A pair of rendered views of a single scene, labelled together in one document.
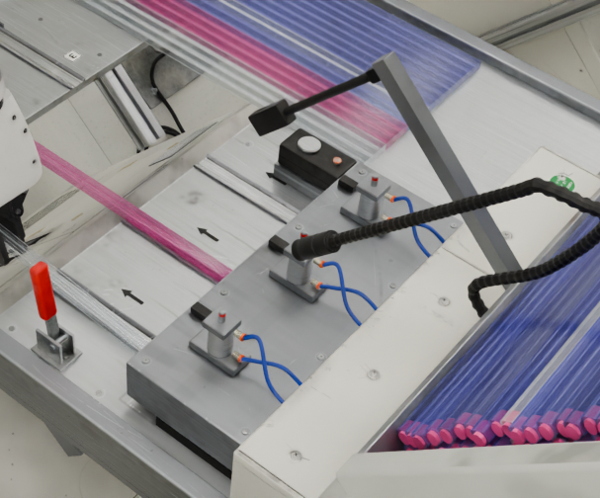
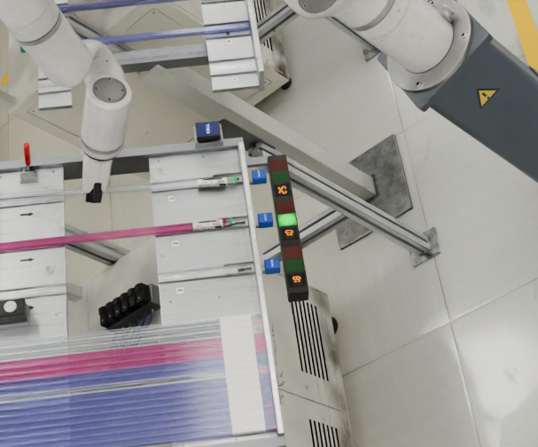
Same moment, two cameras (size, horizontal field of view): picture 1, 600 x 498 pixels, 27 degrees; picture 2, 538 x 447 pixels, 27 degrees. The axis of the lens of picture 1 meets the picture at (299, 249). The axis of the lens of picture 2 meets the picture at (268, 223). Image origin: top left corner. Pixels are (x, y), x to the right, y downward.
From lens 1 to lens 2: 2.29 m
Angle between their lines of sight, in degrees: 72
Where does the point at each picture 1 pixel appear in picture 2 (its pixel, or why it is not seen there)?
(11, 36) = (216, 276)
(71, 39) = (192, 299)
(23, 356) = (34, 161)
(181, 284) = (14, 233)
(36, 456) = not seen: hidden behind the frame
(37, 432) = not seen: hidden behind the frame
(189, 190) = (55, 271)
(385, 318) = not seen: outside the picture
